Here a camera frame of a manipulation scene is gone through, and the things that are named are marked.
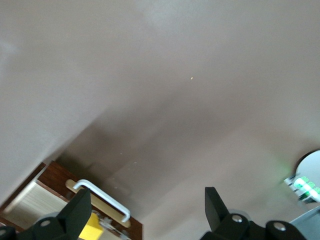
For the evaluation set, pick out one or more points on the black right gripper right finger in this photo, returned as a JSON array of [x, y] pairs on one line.
[[225, 227]]

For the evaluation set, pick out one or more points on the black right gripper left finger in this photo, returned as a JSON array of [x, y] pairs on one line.
[[62, 225]]

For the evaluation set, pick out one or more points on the brown table cover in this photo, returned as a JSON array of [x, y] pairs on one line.
[[160, 75]]

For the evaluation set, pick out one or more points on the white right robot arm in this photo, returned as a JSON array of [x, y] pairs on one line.
[[308, 170]]

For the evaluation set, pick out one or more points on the yellow wooden block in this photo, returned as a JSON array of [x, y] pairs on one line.
[[93, 228]]

